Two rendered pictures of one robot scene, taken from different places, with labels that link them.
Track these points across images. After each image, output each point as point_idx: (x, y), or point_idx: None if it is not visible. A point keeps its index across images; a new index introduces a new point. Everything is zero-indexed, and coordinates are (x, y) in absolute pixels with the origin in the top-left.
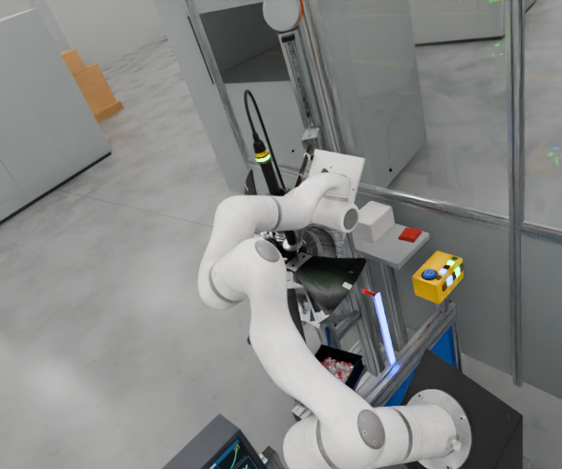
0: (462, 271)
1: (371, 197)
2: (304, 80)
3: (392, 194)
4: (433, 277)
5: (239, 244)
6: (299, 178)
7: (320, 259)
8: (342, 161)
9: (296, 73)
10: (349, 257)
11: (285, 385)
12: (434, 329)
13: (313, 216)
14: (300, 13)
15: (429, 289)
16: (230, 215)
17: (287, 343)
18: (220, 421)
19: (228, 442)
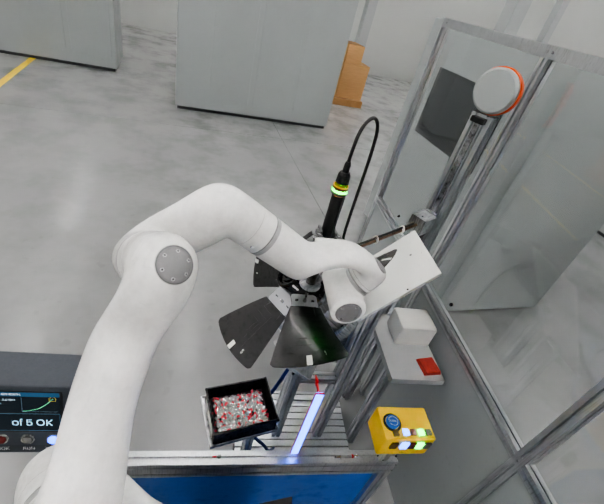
0: (426, 449)
1: (430, 308)
2: (461, 168)
3: (446, 322)
4: (391, 428)
5: (163, 232)
6: (373, 239)
7: (320, 316)
8: (423, 259)
9: (458, 157)
10: (361, 335)
11: (64, 409)
12: (357, 464)
13: (324, 277)
14: (508, 105)
15: (378, 433)
16: (204, 200)
17: (106, 373)
18: (76, 362)
19: (48, 388)
